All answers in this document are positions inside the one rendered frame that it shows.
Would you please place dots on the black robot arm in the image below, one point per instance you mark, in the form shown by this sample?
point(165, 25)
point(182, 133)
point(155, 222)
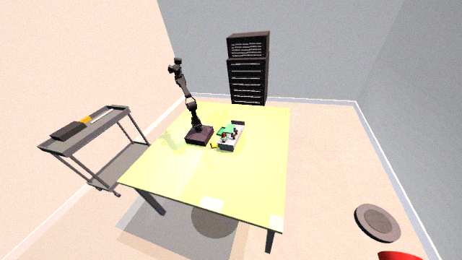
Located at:
point(192, 106)

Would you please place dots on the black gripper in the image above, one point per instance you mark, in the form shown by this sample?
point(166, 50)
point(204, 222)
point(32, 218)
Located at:
point(178, 61)

